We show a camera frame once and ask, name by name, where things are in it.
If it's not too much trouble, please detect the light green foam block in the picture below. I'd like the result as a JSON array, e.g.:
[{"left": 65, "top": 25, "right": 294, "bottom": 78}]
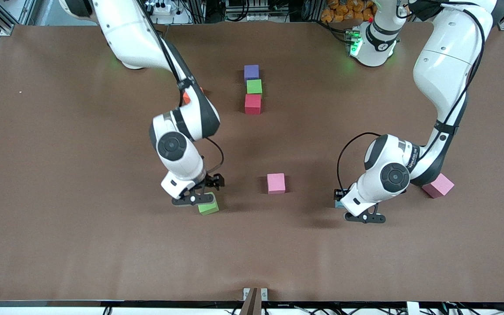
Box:
[{"left": 198, "top": 192, "right": 219, "bottom": 216}]

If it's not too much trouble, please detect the red foam block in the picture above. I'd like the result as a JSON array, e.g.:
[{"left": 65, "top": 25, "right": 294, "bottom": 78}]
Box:
[{"left": 245, "top": 94, "right": 262, "bottom": 115}]

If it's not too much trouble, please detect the pale lilac pink foam block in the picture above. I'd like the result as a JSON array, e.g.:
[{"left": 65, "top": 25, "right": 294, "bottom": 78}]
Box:
[{"left": 422, "top": 173, "right": 455, "bottom": 199}]

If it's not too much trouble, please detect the orange foam block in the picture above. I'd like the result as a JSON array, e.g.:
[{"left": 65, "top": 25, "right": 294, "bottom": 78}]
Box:
[{"left": 183, "top": 87, "right": 203, "bottom": 105}]

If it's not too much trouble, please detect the brown pole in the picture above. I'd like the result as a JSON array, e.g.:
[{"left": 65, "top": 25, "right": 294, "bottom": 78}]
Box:
[{"left": 240, "top": 287, "right": 259, "bottom": 315}]

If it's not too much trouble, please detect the brown table cover sheet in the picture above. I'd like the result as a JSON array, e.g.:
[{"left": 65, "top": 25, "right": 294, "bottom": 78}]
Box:
[{"left": 0, "top": 22, "right": 504, "bottom": 302}]

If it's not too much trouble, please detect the metal equipment rack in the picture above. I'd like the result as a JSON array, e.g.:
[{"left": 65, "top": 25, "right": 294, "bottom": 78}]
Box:
[{"left": 226, "top": 0, "right": 290, "bottom": 22}]

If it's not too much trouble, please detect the white power strip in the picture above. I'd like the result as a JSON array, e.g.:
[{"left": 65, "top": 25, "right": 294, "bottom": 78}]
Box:
[{"left": 146, "top": 2, "right": 178, "bottom": 16}]

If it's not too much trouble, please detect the bag of orange fruit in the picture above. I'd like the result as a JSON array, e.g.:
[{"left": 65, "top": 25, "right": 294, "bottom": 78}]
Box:
[{"left": 321, "top": 0, "right": 375, "bottom": 23}]

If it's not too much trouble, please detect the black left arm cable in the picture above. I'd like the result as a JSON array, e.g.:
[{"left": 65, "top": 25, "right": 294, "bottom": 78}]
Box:
[{"left": 337, "top": 2, "right": 485, "bottom": 193}]

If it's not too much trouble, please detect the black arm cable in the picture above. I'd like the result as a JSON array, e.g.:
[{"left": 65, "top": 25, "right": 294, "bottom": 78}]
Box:
[
  {"left": 337, "top": 2, "right": 485, "bottom": 193},
  {"left": 138, "top": 0, "right": 225, "bottom": 175}
]

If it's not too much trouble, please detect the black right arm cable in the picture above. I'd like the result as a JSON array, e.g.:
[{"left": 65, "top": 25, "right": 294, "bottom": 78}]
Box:
[{"left": 138, "top": 0, "right": 225, "bottom": 175}]

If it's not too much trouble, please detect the small metal bracket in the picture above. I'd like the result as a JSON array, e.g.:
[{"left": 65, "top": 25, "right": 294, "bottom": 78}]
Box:
[{"left": 243, "top": 287, "right": 269, "bottom": 301}]

